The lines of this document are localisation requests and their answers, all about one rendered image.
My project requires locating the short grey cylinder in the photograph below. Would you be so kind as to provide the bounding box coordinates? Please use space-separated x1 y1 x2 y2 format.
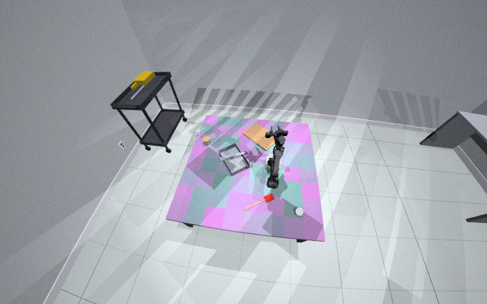
294 208 303 217

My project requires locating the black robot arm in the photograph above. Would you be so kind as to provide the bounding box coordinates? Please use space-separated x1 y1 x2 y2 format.
267 129 286 189

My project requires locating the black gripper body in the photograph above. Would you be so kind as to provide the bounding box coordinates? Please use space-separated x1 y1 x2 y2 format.
265 130 288 142

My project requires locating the wooden board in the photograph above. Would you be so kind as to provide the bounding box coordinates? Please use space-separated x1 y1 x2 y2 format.
243 123 275 151

